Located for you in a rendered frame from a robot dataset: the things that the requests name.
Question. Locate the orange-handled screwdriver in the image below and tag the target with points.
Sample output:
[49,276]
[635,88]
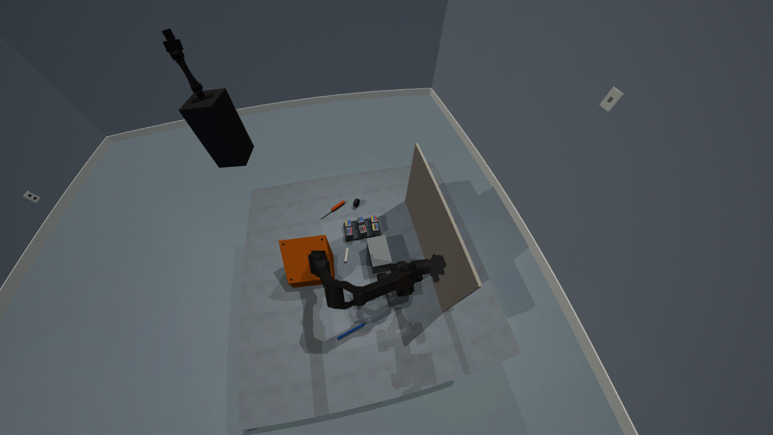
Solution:
[335,207]

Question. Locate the beige flat panel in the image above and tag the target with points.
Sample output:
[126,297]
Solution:
[452,271]

